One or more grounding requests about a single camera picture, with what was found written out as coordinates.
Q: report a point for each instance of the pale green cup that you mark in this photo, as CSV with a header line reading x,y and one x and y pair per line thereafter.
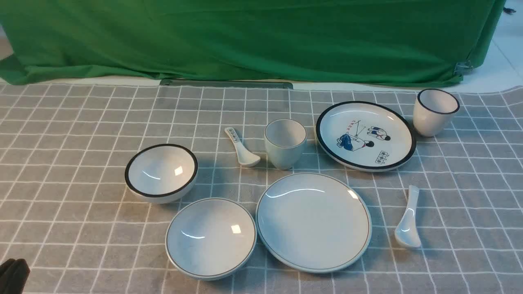
x,y
285,141

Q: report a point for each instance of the grey-rimmed pale bowl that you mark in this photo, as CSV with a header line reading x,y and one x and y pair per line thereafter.
x,y
211,238

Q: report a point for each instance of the illustrated black-rimmed plate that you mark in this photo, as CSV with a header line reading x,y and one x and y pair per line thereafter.
x,y
365,136

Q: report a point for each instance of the green backdrop cloth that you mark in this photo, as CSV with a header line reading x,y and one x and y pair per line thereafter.
x,y
385,42

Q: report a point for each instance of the large pale plate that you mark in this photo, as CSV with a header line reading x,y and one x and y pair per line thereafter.
x,y
313,223

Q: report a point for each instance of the black-rimmed white bowl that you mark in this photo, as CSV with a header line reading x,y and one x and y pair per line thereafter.
x,y
162,173

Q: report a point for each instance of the plain white ceramic spoon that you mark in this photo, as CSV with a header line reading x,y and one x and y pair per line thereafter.
x,y
406,231

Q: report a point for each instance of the black-rimmed white cup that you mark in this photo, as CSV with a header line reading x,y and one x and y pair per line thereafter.
x,y
433,110

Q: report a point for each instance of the grey metal bar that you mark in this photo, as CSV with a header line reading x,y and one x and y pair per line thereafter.
x,y
227,83

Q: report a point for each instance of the grey checked tablecloth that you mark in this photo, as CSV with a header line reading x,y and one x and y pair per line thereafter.
x,y
66,209

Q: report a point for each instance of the white spoon with characters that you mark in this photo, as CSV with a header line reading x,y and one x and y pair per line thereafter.
x,y
244,156

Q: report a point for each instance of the black object at corner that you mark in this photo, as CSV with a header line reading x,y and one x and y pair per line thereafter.
x,y
13,276

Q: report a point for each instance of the metal clamp on backdrop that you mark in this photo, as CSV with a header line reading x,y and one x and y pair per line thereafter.
x,y
463,68

